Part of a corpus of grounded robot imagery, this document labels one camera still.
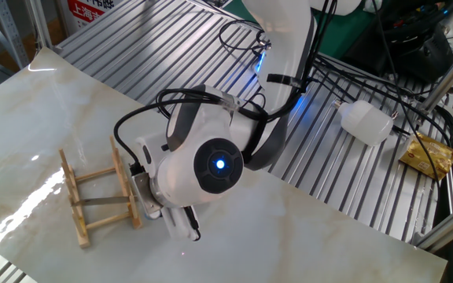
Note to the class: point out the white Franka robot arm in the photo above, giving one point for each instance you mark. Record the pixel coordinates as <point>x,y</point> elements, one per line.
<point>195,181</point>

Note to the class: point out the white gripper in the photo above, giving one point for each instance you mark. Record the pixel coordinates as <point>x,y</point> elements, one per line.
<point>152,147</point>

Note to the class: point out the green cutting mat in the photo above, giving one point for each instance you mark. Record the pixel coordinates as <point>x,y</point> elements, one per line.
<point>340,35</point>

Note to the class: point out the wooden slotted rack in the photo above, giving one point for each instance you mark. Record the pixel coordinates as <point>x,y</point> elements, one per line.
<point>79,220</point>

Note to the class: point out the thick aluminium frame beam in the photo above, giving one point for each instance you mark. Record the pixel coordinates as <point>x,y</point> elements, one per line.
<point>446,228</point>

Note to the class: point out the round steel bar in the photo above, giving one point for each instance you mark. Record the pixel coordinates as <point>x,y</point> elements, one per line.
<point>446,78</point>

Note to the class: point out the grey perforated shelf upright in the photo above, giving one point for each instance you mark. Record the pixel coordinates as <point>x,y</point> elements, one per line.
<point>10,31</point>

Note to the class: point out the red white printed sign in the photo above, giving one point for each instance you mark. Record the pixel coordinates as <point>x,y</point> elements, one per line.
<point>87,12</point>

